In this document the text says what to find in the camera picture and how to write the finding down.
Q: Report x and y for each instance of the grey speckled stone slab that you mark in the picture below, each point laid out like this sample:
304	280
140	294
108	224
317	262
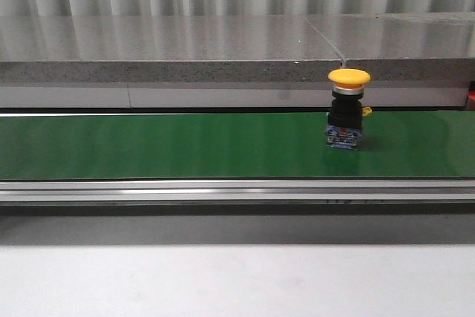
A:
160	49

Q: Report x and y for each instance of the aluminium conveyor frame rail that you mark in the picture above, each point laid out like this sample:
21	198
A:
138	192

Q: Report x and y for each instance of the green conveyor belt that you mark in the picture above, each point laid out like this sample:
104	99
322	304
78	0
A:
237	145

